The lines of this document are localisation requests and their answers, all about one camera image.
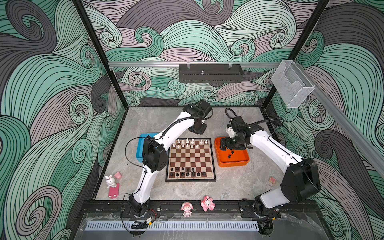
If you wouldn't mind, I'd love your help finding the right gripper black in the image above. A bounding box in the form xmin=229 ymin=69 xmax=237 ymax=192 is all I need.
xmin=218 ymin=133 xmax=247 ymax=150

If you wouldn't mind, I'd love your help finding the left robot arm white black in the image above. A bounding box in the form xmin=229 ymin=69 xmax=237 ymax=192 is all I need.
xmin=129 ymin=100 xmax=213 ymax=217

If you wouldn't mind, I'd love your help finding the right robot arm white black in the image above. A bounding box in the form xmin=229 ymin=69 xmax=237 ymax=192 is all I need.
xmin=220 ymin=108 xmax=321 ymax=215

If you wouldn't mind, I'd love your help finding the orange plastic tray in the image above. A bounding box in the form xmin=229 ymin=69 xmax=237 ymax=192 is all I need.
xmin=214 ymin=137 xmax=250 ymax=168

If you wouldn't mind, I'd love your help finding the folding chessboard brown cream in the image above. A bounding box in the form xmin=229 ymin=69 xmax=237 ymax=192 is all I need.
xmin=166 ymin=138 xmax=217 ymax=183

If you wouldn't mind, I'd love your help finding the small pink block right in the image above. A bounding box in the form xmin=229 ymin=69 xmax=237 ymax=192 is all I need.
xmin=269 ymin=177 xmax=276 ymax=184

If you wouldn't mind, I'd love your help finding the blue plastic tray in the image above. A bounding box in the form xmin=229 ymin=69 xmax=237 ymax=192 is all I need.
xmin=136 ymin=133 xmax=157 ymax=163

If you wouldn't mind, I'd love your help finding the pink pig plush figurine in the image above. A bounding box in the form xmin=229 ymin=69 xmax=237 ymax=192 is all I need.
xmin=201 ymin=195 xmax=216 ymax=212

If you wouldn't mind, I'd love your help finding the pink hooded doll figurine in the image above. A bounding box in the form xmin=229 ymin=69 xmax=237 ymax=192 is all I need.
xmin=181 ymin=202 xmax=193 ymax=218

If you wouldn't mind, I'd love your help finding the small pink cube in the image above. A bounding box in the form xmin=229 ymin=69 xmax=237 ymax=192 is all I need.
xmin=114 ymin=172 xmax=122 ymax=180

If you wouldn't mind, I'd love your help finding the white bunny figurine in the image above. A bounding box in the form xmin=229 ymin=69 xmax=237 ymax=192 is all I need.
xmin=105 ymin=175 xmax=117 ymax=189

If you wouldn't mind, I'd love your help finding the pink flat phone toy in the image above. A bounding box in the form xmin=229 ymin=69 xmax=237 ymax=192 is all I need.
xmin=108 ymin=183 xmax=120 ymax=199

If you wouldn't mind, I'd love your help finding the black perforated wall shelf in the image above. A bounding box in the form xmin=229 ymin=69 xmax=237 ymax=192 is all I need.
xmin=179 ymin=65 xmax=244 ymax=84

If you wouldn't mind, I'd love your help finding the clear acrylic wall holder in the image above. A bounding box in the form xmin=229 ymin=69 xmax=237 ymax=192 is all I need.
xmin=271 ymin=60 xmax=315 ymax=109

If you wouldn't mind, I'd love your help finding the aluminium rail back wall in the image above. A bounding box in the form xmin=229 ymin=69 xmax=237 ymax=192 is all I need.
xmin=108 ymin=61 xmax=280 ymax=69

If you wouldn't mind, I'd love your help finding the aluminium rail wall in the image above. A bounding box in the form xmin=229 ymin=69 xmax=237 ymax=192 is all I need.
xmin=299 ymin=65 xmax=384 ymax=175
xmin=108 ymin=61 xmax=280 ymax=69

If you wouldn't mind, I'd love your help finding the white slotted cable duct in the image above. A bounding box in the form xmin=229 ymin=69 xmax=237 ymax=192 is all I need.
xmin=85 ymin=221 xmax=259 ymax=232

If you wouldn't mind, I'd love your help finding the aluminium rail right wall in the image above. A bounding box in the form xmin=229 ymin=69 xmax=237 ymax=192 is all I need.
xmin=299 ymin=65 xmax=384 ymax=175

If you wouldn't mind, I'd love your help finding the black front mounting rail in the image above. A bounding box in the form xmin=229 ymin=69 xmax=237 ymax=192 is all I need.
xmin=80 ymin=199 xmax=322 ymax=220

